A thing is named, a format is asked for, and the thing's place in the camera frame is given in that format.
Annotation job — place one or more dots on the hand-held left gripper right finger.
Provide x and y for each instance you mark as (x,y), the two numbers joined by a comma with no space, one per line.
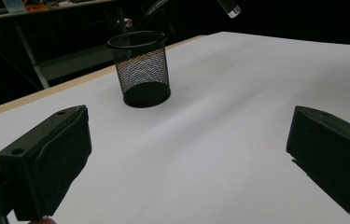
(331,152)

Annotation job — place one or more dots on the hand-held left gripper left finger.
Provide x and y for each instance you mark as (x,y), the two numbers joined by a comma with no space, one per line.
(48,161)

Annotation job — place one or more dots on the black mesh pen cup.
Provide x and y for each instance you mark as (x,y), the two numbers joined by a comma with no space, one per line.
(143,71)

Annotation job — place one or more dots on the white table cover sheet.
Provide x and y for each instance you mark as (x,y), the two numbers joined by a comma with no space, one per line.
(210,140)

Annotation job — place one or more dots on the black chair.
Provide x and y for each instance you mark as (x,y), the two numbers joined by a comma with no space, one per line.
(151,14)

